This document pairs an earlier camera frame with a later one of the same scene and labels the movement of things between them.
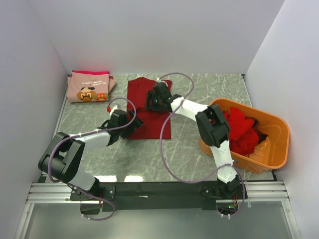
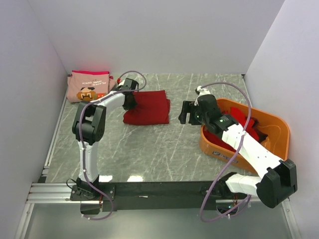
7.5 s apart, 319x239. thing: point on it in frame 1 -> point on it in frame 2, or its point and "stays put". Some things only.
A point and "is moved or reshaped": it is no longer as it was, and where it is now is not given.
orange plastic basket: x=272 y=152 stays put
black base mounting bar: x=156 y=196 stays put
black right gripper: x=151 y=95 -> x=188 y=107
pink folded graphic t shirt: x=88 y=85 stays put
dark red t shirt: x=153 y=120 is moved or reshaped
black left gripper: x=137 y=123 -> x=128 y=107
